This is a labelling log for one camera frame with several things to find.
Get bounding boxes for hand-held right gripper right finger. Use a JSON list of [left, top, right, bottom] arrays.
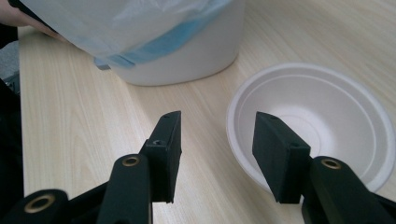
[[251, 111, 313, 205]]

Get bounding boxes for grey-blue pedal trash can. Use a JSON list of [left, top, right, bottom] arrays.
[[18, 0, 247, 87]]

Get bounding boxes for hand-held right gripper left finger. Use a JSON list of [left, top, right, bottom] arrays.
[[139, 110, 183, 204]]

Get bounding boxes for clear plastic bin liner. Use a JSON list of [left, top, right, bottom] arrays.
[[19, 0, 234, 69]]

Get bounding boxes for white disposable bowl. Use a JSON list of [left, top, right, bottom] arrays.
[[226, 63, 396, 194]]

